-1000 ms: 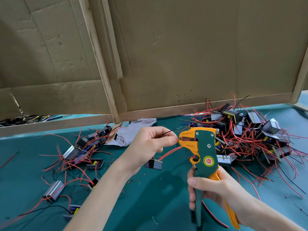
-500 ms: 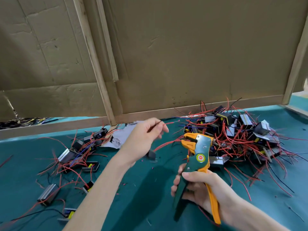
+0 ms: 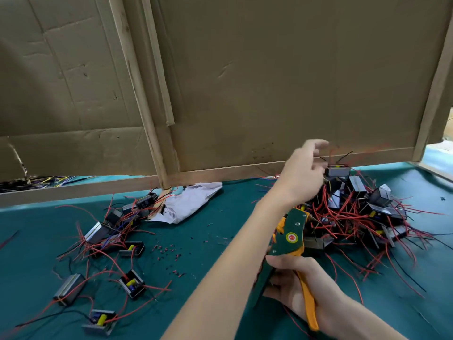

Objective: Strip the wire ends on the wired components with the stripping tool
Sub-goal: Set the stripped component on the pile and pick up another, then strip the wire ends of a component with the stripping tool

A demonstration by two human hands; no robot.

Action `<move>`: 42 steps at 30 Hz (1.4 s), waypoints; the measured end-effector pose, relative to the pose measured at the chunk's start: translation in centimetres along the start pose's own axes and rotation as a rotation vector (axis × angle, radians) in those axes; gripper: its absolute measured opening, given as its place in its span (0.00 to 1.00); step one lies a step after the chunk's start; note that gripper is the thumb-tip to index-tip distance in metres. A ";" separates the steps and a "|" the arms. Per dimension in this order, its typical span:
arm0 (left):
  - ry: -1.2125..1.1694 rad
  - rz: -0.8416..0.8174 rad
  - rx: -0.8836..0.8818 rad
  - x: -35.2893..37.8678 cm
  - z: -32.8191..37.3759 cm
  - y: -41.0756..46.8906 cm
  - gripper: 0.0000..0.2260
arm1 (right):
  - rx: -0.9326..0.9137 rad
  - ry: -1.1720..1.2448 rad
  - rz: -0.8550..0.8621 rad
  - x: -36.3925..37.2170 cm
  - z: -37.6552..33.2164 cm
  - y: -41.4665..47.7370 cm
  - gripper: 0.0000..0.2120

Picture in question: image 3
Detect flat grey board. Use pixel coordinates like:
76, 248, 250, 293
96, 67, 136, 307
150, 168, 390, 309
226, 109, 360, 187
418, 141, 453, 183

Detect creased brown cardboard panel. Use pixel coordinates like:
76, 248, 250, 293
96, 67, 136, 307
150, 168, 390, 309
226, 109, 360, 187
0, 0, 157, 183

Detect person's right forearm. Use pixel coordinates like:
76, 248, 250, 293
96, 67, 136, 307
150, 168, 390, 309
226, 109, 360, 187
326, 297, 408, 340

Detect person's right hand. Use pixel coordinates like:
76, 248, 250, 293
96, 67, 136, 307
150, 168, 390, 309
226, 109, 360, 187
263, 253, 349, 332

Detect thin wooden strip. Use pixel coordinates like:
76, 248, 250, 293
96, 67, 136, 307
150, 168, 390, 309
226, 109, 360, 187
140, 0, 176, 127

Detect short wooden bottom rail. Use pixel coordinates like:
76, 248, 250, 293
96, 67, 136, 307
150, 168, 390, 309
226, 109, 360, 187
0, 175, 160, 207

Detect transformer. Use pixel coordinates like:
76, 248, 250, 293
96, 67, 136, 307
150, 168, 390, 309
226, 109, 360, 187
315, 151, 355, 179

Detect wooden corner post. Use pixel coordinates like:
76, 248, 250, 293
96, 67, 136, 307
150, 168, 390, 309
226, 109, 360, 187
412, 32, 453, 163

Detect long wooden bottom rail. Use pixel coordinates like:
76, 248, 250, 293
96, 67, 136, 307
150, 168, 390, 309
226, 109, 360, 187
170, 147, 416, 187

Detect orange green wire strippers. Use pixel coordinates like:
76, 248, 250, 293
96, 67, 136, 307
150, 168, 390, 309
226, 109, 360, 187
248, 206, 321, 332

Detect crumpled grey plastic bag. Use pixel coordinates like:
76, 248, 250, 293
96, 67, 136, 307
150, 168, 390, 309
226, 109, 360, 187
149, 182, 225, 225

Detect person's left forearm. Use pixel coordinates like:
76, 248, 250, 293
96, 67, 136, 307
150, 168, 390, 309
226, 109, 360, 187
161, 191, 293, 340

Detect wide wooden post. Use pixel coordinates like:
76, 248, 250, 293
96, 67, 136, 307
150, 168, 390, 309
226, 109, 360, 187
108, 0, 171, 188

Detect person's left hand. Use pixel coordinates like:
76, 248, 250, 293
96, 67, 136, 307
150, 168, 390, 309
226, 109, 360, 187
272, 139, 331, 208

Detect smooth brown cardboard panel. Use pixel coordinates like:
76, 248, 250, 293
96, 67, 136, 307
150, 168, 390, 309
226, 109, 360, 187
152, 0, 453, 172

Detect pile of wired transformers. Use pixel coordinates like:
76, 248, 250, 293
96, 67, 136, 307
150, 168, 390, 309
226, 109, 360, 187
255, 161, 453, 303
0, 191, 175, 339

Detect heap of black cables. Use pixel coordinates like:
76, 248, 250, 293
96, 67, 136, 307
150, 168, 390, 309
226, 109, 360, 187
0, 175, 86, 193

